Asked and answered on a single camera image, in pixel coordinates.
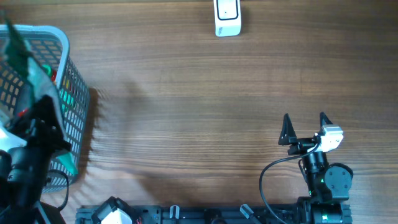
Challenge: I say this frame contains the white barcode scanner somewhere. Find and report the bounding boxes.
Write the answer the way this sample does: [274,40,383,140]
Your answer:
[213,0,242,37]

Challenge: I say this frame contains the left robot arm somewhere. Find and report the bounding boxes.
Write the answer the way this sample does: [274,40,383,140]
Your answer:
[1,95,71,223]

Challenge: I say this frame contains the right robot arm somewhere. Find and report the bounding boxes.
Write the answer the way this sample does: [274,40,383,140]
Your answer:
[278,112,353,224]

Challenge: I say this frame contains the grey plastic mesh basket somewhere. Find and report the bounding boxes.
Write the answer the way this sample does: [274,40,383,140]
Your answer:
[14,25,90,192]

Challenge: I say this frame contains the green 3M gloves packet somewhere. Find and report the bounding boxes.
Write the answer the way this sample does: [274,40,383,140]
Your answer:
[1,16,78,175]

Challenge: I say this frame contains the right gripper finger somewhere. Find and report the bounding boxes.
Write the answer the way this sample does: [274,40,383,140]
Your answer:
[320,111,333,128]
[278,113,297,146]

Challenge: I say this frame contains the yellow bottle green cap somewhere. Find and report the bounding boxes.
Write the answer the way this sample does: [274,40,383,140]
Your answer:
[42,64,57,84]

